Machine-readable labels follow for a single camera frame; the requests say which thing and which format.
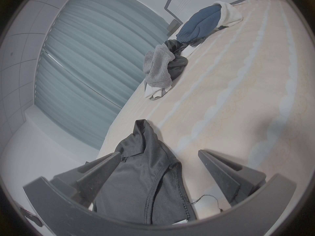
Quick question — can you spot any black garment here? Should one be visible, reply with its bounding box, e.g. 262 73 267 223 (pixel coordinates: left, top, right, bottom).
164 39 189 81

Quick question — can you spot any grey knitted garment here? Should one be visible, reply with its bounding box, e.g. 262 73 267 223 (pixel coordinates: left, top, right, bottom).
143 44 174 88

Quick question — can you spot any dark blue garment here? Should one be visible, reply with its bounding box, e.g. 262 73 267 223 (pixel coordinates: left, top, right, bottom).
176 5 222 44

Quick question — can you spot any blue-green curtain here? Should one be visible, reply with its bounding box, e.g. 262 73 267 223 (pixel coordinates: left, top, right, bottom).
33 51 123 150
43 0 178 108

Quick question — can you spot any black T-shirt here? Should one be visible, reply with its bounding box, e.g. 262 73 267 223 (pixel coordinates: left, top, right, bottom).
92 119 223 226

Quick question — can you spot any white garment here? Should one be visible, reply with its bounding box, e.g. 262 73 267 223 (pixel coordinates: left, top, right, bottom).
213 1 243 28
145 84 171 101

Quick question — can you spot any bed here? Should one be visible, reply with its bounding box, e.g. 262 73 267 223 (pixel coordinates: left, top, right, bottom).
97 0 315 224

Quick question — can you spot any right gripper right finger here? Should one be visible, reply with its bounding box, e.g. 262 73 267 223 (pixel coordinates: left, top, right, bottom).
198 149 266 203

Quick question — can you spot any grey bedside table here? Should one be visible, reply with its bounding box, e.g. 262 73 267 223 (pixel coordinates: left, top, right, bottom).
167 19 184 33

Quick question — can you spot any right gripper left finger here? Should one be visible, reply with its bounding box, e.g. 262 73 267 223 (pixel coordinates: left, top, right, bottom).
50 151 122 207

